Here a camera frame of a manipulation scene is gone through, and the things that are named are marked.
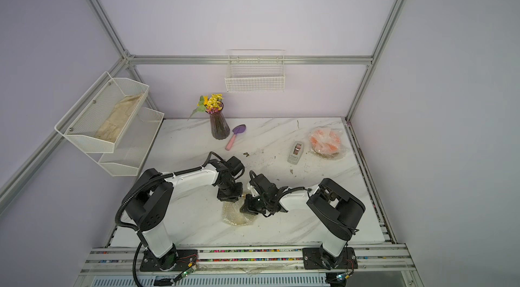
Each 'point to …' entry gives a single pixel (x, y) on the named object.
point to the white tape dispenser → (296, 152)
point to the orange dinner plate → (326, 141)
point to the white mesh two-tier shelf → (126, 156)
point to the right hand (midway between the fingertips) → (237, 215)
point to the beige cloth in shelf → (110, 128)
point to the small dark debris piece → (246, 153)
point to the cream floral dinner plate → (231, 213)
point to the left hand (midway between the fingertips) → (237, 202)
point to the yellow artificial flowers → (208, 104)
